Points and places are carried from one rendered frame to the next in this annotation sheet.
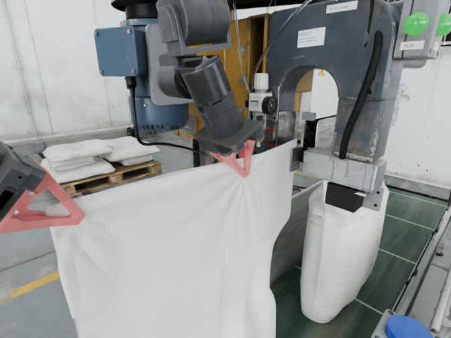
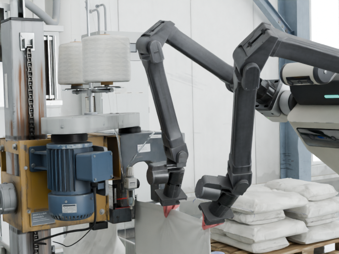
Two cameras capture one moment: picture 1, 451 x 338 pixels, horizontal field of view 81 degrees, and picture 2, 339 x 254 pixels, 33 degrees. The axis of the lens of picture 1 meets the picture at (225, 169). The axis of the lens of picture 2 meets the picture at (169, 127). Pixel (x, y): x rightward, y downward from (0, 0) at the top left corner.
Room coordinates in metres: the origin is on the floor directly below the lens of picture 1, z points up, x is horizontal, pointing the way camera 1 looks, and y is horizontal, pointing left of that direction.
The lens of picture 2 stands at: (-0.01, 1.96, 1.47)
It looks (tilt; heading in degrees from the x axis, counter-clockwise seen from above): 3 degrees down; 282
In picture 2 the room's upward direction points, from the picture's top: 1 degrees counter-clockwise
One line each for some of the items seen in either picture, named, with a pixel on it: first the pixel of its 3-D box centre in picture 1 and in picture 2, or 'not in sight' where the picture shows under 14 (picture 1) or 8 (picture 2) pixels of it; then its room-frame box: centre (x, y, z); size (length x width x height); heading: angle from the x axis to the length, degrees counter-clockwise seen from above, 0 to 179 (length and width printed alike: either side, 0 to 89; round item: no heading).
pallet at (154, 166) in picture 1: (103, 170); not in sight; (3.23, 1.57, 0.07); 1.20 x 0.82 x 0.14; 134
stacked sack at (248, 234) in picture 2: not in sight; (265, 228); (0.25, -3.05, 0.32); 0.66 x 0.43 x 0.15; 46
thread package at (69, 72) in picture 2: not in sight; (75, 63); (0.80, -0.12, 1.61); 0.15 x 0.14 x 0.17; 134
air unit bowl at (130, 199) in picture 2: (259, 127); (130, 197); (0.58, -0.07, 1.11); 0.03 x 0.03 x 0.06
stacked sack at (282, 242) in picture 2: not in sight; (247, 238); (0.42, -3.14, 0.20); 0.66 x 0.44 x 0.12; 134
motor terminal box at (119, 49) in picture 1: (128, 60); (95, 169); (0.61, 0.21, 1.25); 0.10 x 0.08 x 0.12; 69
